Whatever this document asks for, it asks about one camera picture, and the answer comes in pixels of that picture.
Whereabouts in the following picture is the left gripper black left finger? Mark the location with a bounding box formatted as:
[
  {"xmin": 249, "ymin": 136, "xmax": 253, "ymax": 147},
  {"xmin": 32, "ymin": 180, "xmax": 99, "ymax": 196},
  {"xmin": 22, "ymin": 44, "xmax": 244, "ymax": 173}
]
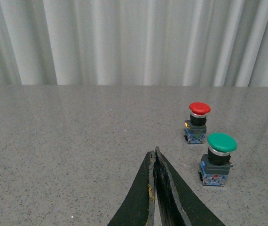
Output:
[{"xmin": 108, "ymin": 151, "xmax": 156, "ymax": 226}]

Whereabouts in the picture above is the white pleated curtain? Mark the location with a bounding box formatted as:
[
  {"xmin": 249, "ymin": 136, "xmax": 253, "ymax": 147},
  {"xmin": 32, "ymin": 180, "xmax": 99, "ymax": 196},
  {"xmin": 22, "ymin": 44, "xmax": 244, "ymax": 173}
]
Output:
[{"xmin": 0, "ymin": 0, "xmax": 268, "ymax": 87}]

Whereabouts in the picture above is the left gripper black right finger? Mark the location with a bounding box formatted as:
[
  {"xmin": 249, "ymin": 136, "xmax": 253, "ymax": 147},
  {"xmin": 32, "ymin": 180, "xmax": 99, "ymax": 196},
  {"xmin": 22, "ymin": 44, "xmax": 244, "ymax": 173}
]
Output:
[{"xmin": 155, "ymin": 147, "xmax": 224, "ymax": 226}]

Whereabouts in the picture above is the red mushroom push button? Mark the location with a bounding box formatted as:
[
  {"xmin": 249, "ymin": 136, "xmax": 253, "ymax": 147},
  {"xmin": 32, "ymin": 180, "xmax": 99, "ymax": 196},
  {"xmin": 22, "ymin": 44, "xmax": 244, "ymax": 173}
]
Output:
[{"xmin": 184, "ymin": 102, "xmax": 211, "ymax": 144}]

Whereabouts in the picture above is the green mushroom push button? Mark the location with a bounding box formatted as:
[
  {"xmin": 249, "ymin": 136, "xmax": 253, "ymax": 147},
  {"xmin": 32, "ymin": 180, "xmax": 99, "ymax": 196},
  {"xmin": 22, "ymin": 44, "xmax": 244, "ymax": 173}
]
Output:
[{"xmin": 199, "ymin": 133, "xmax": 237, "ymax": 186}]

